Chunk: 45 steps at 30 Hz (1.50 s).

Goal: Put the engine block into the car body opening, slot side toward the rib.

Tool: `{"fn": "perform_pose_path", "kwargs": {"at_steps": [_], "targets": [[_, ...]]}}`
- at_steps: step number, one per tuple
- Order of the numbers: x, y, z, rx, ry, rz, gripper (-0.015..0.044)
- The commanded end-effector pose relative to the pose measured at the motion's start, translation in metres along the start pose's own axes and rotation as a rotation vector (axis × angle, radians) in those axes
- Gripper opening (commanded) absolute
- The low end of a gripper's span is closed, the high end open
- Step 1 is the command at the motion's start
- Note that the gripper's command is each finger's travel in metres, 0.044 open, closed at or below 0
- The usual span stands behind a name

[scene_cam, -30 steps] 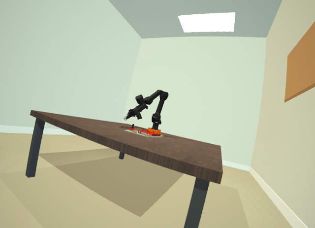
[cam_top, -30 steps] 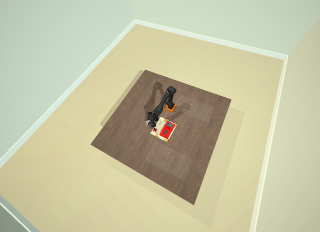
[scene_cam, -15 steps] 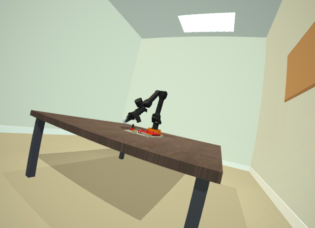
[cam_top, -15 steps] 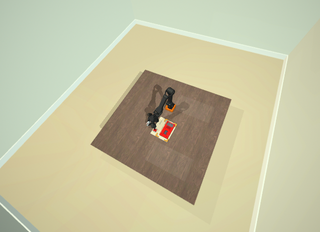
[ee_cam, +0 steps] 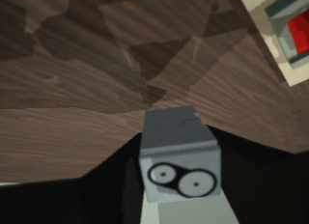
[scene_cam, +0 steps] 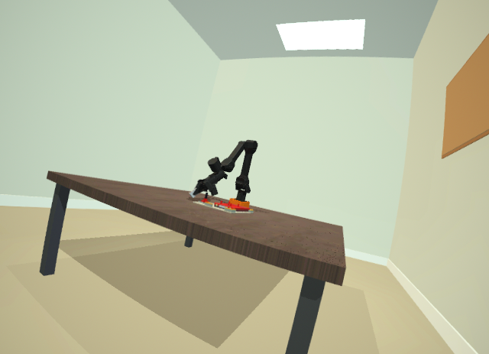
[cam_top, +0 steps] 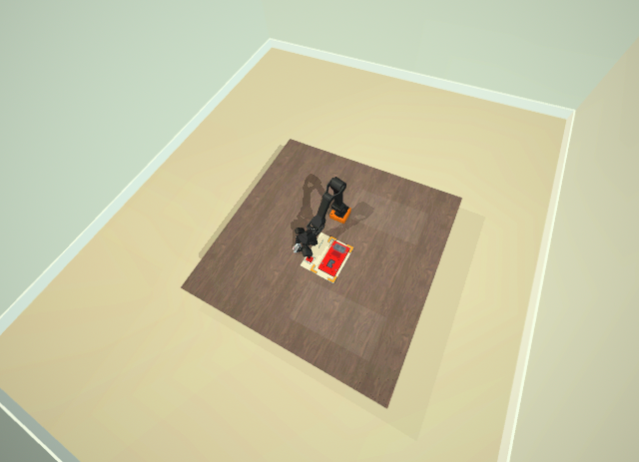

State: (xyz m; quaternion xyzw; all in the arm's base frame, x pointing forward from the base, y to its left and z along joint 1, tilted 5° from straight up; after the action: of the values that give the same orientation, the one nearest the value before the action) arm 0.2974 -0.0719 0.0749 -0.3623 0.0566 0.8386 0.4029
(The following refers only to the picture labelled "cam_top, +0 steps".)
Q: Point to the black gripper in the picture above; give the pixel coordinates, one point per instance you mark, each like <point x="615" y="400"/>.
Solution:
<point x="305" y="249"/>

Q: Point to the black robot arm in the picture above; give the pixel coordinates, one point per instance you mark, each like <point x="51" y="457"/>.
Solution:
<point x="318" y="221"/>

